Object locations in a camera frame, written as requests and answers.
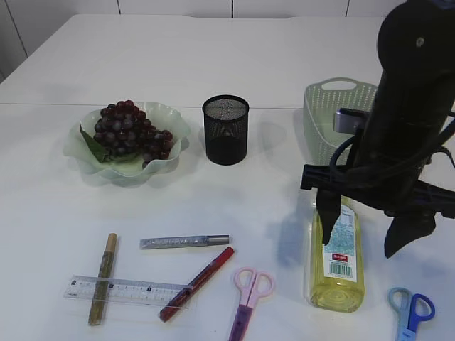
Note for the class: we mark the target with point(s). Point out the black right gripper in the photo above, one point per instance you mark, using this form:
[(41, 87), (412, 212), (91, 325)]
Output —
[(412, 202)]

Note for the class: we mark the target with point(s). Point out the yellow liquid plastic bottle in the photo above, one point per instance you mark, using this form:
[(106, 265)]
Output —
[(335, 275)]

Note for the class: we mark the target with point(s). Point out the red artificial grape bunch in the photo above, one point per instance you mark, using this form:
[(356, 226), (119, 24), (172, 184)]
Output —
[(123, 132)]

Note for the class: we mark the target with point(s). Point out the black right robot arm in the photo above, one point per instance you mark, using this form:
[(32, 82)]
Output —
[(410, 120)]

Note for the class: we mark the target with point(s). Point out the green woven plastic basket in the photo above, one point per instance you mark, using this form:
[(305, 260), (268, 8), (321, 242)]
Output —
[(321, 101)]

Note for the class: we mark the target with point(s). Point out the red marker pen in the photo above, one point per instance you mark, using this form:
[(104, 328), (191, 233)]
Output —
[(184, 295)]

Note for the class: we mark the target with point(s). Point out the black mesh pen holder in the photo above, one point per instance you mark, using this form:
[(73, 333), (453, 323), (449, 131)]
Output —
[(225, 129)]

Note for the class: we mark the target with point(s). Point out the silver glitter pen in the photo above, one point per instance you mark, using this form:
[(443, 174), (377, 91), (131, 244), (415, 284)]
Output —
[(184, 242)]

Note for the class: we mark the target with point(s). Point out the green wavy plastic plate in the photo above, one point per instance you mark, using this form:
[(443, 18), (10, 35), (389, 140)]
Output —
[(161, 116)]

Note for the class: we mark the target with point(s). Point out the clear plastic ruler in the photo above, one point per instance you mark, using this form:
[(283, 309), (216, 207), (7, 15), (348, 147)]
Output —
[(123, 291)]

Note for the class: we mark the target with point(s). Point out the gold glitter pen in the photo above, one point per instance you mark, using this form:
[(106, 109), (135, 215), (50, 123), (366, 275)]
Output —
[(101, 286)]

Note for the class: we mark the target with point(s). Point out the blue handled scissors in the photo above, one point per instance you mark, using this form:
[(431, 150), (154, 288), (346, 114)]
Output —
[(404, 303)]

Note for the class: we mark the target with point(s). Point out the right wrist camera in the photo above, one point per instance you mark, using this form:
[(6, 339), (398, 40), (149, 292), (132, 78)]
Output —
[(348, 121)]

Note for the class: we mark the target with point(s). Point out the pink handled scissors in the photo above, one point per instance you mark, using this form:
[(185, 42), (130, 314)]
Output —
[(252, 285)]

